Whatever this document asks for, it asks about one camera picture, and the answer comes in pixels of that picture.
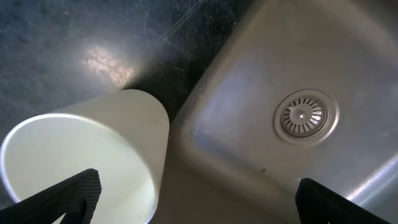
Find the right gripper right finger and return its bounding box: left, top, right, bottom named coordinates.
left=295, top=177, right=392, bottom=224

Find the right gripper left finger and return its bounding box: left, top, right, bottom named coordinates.
left=0, top=168, right=103, bottom=224

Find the white cup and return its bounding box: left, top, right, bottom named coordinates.
left=0, top=89, right=170, bottom=224

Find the steel sink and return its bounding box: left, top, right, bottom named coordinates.
left=149, top=0, right=398, bottom=224

